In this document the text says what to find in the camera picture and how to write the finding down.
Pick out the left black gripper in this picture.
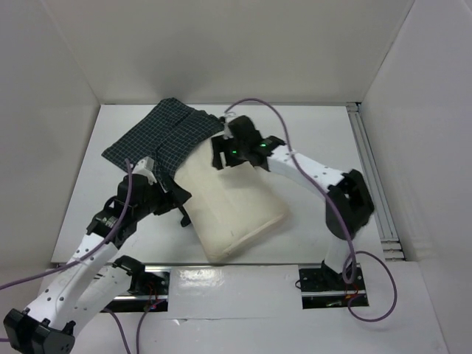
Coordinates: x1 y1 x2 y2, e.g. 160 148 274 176
133 172 191 220

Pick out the cream pillow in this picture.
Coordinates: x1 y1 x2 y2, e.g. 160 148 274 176
174 139 290 263

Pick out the dark checked pillowcase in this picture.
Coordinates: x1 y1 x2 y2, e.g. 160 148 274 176
102 98 223 190

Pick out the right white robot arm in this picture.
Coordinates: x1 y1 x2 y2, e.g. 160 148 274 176
211 116 375 289

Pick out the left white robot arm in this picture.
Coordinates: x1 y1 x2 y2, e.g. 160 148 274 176
3 173 191 353

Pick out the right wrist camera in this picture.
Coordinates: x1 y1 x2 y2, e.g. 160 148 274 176
219 116 233 139

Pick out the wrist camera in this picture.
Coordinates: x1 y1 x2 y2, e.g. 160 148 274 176
219 116 233 139
133 156 157 185

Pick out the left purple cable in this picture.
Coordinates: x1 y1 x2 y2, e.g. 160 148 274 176
0 158 163 354

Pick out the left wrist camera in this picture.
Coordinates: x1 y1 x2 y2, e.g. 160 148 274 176
133 156 157 185

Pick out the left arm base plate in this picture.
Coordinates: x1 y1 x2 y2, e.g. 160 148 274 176
105 265 170 313

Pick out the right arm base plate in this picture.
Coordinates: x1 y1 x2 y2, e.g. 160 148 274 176
294 265 369 310

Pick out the aluminium rail frame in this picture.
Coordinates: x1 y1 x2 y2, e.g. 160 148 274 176
346 103 406 262

